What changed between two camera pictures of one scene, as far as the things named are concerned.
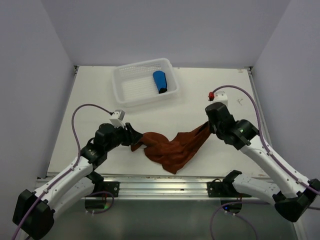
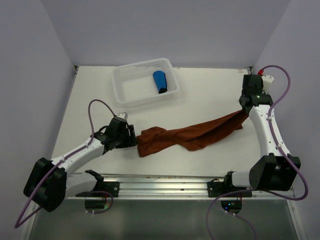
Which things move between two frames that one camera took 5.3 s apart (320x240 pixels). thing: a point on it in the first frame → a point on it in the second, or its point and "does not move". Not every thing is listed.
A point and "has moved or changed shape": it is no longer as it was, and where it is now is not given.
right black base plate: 218,189 does not move
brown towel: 173,154 has moved or changed shape
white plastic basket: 134,83 does not move
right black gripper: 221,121 → 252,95
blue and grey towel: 160,77 does not move
